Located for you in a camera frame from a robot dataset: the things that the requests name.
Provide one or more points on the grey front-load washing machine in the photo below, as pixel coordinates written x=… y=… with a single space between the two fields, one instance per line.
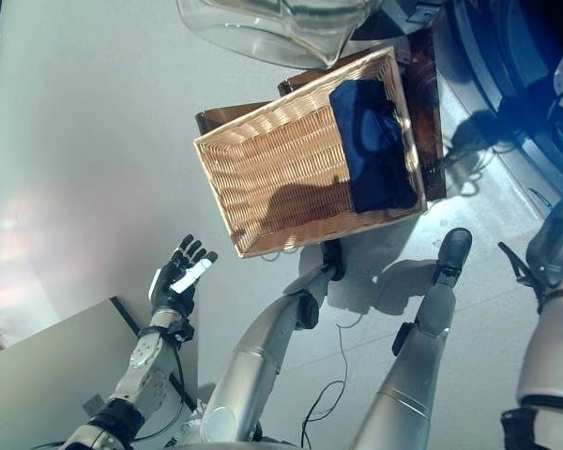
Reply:
x=497 y=56

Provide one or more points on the round glass washer door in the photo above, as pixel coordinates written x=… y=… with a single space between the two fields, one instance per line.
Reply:
x=281 y=33

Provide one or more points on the large rectangular wicker basket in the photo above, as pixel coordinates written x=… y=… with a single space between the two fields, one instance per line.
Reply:
x=281 y=159

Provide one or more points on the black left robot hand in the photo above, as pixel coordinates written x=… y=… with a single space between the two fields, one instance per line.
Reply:
x=173 y=290

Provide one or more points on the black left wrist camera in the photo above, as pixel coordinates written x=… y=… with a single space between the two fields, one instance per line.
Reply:
x=183 y=332

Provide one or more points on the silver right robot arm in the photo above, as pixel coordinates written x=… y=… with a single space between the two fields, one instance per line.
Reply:
x=553 y=356

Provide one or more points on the silver left robot leg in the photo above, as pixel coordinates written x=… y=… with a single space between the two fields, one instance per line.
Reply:
x=248 y=365

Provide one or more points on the brown glossy stool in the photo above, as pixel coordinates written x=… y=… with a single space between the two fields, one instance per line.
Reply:
x=427 y=117

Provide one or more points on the silver right robot leg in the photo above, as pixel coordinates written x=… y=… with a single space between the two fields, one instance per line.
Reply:
x=408 y=389

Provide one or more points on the silver robot leg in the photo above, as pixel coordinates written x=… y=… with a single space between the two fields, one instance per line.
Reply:
x=248 y=365
x=408 y=389

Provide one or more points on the blue garment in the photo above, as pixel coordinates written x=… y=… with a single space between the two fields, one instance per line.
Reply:
x=380 y=178

